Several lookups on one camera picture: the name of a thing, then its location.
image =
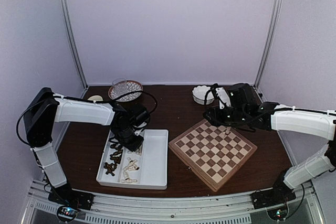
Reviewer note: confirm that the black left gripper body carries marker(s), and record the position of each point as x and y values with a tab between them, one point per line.
126	138

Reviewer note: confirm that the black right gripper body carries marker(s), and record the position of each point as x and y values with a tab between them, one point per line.
238	116

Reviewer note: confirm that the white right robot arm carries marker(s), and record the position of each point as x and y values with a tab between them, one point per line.
293	121

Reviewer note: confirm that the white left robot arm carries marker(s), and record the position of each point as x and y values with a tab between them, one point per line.
49	115

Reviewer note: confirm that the dark chess pieces pile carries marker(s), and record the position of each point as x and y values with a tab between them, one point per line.
115	158

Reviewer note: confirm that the light chess pieces pile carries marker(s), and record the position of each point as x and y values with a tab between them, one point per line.
131	167

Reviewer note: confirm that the wooden chess board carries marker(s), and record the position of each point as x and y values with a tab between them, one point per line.
213	157

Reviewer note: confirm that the clear drinking glass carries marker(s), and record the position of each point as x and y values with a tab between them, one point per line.
120	86

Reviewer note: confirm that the cream ceramic mug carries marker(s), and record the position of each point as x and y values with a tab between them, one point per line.
95	98

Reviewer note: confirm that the white scalloped bowl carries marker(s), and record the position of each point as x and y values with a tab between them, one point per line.
199	93

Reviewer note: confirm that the white plastic tray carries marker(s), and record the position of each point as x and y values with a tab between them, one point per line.
145	168

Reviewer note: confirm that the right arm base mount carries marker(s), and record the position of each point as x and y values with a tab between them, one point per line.
268	198

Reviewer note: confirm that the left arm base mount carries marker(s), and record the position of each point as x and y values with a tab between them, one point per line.
81	200

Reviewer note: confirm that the right aluminium frame post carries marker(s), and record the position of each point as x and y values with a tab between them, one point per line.
276	8

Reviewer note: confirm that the aluminium frame post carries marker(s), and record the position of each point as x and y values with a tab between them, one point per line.
72	43
276	8

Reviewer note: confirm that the left aluminium frame post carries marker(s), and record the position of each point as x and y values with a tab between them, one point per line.
72	43

